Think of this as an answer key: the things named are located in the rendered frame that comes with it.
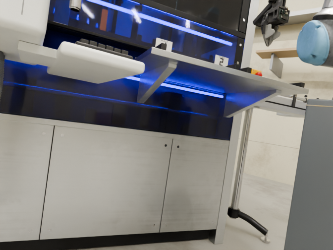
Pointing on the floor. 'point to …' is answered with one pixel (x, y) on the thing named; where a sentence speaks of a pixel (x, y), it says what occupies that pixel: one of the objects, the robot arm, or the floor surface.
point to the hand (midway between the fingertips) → (266, 43)
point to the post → (218, 235)
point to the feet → (249, 222)
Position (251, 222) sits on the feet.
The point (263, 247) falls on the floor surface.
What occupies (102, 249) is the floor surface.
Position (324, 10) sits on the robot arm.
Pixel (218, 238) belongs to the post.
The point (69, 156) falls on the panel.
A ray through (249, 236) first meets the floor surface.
